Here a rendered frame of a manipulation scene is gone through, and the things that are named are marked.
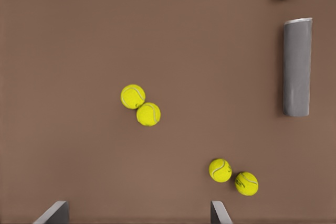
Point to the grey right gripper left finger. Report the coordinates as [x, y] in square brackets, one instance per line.
[55, 214]

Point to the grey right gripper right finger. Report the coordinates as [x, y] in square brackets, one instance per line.
[218, 214]

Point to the yellow tennis ball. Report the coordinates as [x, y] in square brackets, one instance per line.
[220, 170]
[132, 96]
[148, 114]
[246, 183]

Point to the grey tennis ball tube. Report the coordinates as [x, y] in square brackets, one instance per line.
[297, 69]

